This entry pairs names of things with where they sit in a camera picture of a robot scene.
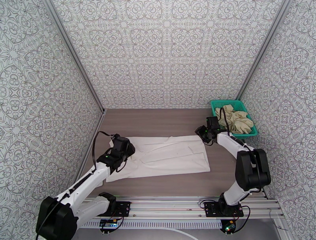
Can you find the aluminium rail frame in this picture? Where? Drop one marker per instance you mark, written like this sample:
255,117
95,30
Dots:
167,204

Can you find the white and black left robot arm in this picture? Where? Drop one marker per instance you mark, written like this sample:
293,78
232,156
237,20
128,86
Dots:
84,185

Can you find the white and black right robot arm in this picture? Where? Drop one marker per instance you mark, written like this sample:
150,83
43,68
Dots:
251,170

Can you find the small circuit board, round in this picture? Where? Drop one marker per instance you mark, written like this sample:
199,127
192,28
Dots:
228,228

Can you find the green plastic mesh basket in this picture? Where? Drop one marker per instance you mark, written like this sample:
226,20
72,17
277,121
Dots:
237,103

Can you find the small circuit board, long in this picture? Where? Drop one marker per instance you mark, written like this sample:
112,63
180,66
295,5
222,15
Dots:
107,224

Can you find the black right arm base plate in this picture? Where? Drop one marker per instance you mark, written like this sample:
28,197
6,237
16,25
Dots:
211,209

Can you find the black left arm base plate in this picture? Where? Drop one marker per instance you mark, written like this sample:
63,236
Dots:
124,208

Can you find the aluminium table edge rail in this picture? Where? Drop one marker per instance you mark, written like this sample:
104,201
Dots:
97,128

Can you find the white t-shirt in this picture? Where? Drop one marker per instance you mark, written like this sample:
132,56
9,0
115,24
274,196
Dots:
172,158

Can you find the aluminium corner post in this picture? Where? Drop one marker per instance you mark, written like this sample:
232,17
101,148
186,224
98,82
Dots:
74,53
263,49

